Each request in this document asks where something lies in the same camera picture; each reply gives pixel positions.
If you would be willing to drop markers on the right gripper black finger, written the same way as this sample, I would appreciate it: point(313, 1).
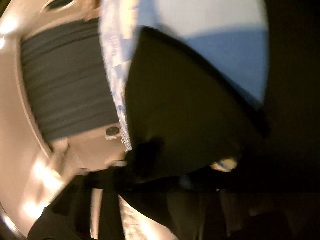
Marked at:
point(68, 215)

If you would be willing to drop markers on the black pants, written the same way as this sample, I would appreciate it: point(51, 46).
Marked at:
point(196, 141)

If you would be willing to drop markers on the small round bedside item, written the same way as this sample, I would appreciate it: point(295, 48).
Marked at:
point(112, 132)

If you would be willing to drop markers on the dark grey curtain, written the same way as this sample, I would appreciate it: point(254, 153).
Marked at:
point(65, 80)

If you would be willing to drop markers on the blue white patterned bedspread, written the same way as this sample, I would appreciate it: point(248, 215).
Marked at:
point(230, 34)

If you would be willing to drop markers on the oval wall mirror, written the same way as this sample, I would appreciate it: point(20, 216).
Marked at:
point(56, 5)

